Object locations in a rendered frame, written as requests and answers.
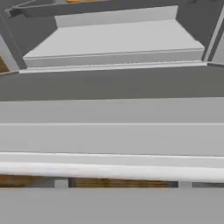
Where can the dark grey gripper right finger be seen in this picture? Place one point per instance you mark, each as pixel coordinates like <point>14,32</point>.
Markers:
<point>185,184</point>

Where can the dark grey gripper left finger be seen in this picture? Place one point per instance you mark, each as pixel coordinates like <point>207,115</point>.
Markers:
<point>61,183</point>

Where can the grey toaster oven door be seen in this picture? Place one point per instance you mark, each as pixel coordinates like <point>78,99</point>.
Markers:
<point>110,116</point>

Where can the light grey toaster oven tray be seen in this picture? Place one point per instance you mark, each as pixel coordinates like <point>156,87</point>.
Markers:
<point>116,40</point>

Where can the dark grey toaster oven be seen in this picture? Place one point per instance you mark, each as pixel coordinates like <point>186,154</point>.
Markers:
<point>35,32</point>

